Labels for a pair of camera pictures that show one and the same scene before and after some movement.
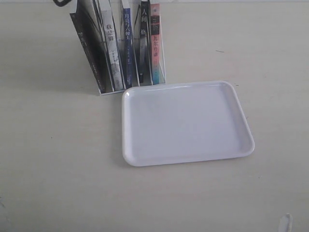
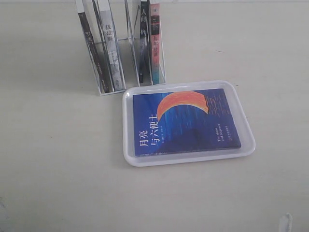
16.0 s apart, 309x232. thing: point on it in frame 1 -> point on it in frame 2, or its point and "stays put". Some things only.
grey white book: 112,45 stays put
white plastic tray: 174,122 stays put
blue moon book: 127,42 -> 181,122
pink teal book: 155,42 stays put
